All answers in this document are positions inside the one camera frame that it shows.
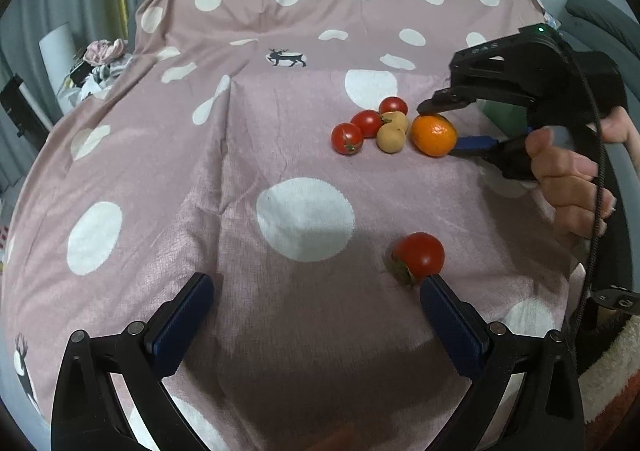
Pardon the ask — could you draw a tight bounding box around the black mounting bracket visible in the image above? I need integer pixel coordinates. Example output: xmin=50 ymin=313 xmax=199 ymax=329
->
xmin=594 ymin=287 xmax=640 ymax=318

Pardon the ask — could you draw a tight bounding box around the white orange fluffy blanket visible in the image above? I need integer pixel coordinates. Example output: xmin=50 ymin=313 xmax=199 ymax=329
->
xmin=575 ymin=315 xmax=640 ymax=428

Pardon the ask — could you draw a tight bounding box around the black stick vacuum cleaner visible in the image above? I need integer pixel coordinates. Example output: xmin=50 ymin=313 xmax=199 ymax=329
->
xmin=0 ymin=74 xmax=53 ymax=138

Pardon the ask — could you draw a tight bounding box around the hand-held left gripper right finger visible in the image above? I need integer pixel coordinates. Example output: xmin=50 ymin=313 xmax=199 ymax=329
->
xmin=419 ymin=273 xmax=586 ymax=451

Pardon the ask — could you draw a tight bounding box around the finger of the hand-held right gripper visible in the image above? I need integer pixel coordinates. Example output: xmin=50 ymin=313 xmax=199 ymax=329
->
xmin=450 ymin=134 xmax=546 ymax=181
xmin=416 ymin=86 xmax=484 ymax=115

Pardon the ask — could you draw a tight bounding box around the person's right hand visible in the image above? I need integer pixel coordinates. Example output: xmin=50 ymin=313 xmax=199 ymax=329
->
xmin=525 ymin=106 xmax=640 ymax=238

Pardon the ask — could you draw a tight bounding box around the white paper roll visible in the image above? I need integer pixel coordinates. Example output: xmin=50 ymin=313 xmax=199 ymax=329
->
xmin=39 ymin=22 xmax=76 ymax=113

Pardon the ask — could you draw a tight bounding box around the orange tangerine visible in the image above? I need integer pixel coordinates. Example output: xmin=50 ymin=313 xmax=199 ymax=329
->
xmin=411 ymin=114 xmax=458 ymax=158

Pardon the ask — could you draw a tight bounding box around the green plastic bowl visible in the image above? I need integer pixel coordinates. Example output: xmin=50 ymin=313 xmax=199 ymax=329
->
xmin=479 ymin=98 xmax=529 ymax=133

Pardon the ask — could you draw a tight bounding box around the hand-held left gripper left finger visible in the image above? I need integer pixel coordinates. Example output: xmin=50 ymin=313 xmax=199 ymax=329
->
xmin=50 ymin=272 xmax=216 ymax=451

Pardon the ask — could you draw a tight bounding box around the black braided cable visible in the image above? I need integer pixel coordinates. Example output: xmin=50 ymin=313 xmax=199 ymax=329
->
xmin=547 ymin=28 xmax=613 ymax=374

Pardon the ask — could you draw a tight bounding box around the brown longan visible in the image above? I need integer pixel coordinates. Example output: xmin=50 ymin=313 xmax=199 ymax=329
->
xmin=382 ymin=111 xmax=410 ymax=132
xmin=376 ymin=124 xmax=407 ymax=153

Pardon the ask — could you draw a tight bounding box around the pink polka dot blanket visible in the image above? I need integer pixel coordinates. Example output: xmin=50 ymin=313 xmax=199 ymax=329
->
xmin=0 ymin=0 xmax=586 ymax=451

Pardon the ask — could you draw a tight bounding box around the red tomato with green stem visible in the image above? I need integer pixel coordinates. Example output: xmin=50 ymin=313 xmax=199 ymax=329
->
xmin=391 ymin=232 xmax=446 ymax=288

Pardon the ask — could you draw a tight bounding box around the pile of clothes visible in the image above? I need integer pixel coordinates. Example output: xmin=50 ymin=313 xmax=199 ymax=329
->
xmin=57 ymin=38 xmax=134 ymax=102

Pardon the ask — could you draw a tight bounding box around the grey sofa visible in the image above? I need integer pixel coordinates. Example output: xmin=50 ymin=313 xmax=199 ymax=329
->
xmin=562 ymin=0 xmax=640 ymax=104

